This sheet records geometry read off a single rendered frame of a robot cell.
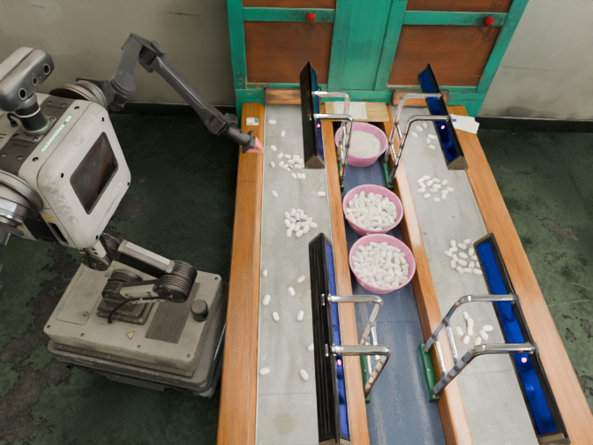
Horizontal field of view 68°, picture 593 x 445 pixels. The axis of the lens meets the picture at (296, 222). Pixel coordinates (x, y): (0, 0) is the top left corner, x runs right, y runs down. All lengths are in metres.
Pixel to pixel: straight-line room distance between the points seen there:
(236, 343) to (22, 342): 1.45
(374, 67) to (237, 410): 1.72
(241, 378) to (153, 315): 0.63
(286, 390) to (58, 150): 1.00
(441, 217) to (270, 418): 1.12
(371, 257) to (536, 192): 1.92
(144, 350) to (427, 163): 1.55
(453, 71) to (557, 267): 1.40
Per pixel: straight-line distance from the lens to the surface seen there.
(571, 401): 1.81
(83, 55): 3.57
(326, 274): 1.33
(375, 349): 1.23
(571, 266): 3.20
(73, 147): 1.30
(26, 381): 2.66
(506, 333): 1.45
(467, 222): 2.07
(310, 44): 2.29
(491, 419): 1.69
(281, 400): 1.56
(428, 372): 1.70
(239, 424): 1.52
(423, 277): 1.80
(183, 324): 1.98
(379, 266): 1.83
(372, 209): 1.99
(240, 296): 1.68
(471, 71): 2.56
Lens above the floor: 2.24
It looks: 52 degrees down
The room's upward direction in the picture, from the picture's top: 3 degrees clockwise
